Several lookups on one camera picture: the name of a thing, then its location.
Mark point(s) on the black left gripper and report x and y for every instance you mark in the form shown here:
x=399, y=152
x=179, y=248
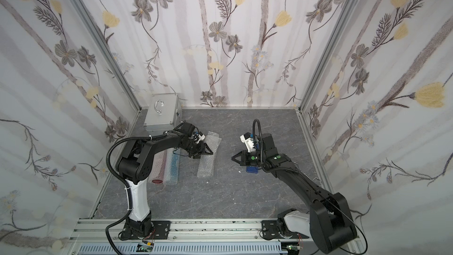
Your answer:
x=200, y=147

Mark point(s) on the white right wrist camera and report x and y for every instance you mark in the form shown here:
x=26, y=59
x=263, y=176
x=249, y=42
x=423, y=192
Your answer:
x=250, y=141

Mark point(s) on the blue tape dispenser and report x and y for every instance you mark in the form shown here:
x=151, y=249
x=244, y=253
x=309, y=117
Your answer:
x=252, y=169

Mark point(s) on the white slotted cable duct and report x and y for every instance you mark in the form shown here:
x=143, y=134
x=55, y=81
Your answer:
x=222, y=248

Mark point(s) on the silver metal first-aid case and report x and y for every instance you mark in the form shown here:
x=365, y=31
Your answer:
x=164, y=113

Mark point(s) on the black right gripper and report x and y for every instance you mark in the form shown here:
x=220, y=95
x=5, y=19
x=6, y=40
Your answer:
x=244, y=157

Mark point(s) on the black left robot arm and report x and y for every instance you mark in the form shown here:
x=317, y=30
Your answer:
x=130, y=160

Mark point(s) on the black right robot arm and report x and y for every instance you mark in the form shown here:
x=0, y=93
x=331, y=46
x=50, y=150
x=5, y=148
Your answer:
x=330, y=222

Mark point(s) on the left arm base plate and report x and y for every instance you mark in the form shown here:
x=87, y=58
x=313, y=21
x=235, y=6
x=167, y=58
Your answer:
x=134, y=230

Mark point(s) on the aluminium frame rail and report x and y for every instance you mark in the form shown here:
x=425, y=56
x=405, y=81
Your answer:
x=184, y=230

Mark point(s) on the bubble wrap sheet stack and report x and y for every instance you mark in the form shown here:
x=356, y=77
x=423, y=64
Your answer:
x=207, y=162

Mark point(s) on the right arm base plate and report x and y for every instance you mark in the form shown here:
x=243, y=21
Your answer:
x=272, y=230

